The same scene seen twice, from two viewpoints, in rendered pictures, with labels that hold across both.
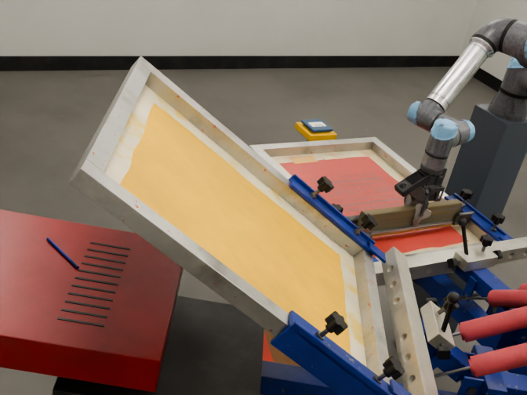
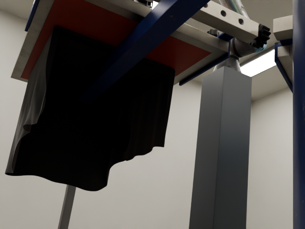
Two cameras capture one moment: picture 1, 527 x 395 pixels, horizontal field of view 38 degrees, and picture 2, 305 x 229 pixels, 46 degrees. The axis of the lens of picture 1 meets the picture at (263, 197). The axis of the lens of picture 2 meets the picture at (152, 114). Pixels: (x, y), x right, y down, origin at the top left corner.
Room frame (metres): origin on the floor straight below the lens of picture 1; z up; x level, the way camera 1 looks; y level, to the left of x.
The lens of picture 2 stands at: (1.17, -0.78, 0.34)
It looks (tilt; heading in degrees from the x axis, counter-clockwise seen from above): 20 degrees up; 9
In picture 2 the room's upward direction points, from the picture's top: 8 degrees clockwise
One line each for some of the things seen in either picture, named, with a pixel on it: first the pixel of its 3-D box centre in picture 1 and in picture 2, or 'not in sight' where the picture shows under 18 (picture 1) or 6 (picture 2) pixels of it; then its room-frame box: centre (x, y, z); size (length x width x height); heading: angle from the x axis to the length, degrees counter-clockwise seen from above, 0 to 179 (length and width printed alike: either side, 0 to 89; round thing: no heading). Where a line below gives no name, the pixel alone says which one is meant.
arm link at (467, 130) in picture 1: (453, 131); not in sight; (2.30, -0.55, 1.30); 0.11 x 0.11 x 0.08; 51
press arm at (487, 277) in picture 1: (482, 281); not in sight; (1.90, -0.68, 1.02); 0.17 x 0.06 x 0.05; 34
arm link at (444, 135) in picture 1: (441, 138); not in sight; (2.21, -0.51, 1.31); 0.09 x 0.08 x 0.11; 141
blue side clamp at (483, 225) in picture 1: (474, 223); (198, 62); (2.33, -0.73, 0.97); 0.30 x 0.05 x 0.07; 34
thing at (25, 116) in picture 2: not in sight; (31, 107); (2.30, -0.17, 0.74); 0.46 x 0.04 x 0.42; 34
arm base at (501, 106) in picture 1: (510, 101); (227, 68); (2.88, -0.87, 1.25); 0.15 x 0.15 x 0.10
